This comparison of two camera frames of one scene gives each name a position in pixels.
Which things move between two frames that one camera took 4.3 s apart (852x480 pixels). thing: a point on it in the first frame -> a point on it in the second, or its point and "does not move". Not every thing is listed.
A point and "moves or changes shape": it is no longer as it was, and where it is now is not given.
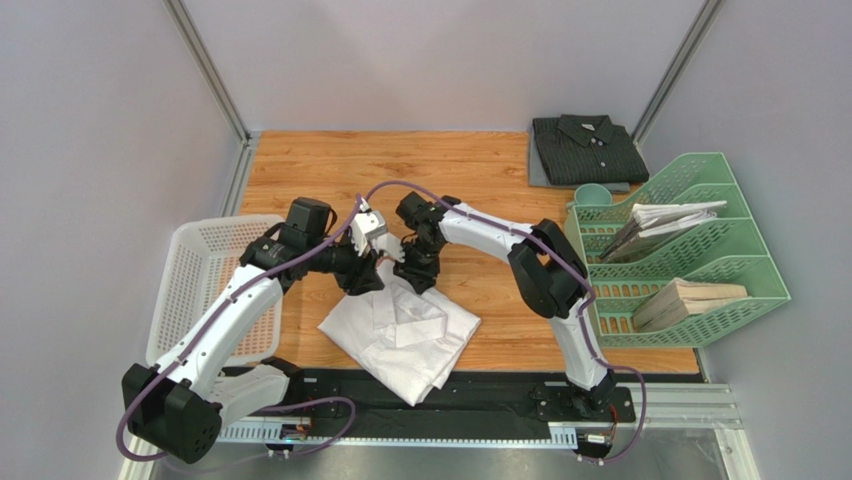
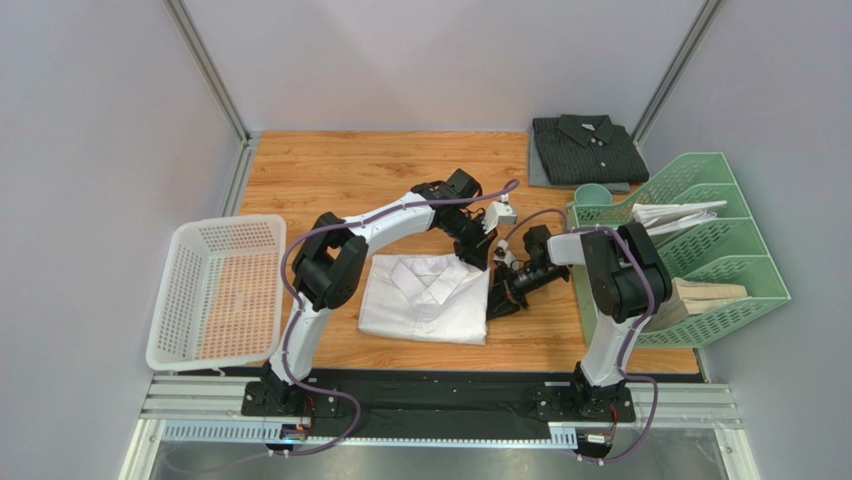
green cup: [592, 195] does not move
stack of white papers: [650, 218] does not move
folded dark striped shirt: [586, 149] does not move
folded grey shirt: [538, 176] does not move
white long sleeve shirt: [405, 338] moves or changes shape
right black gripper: [423, 254] -> [510, 288]
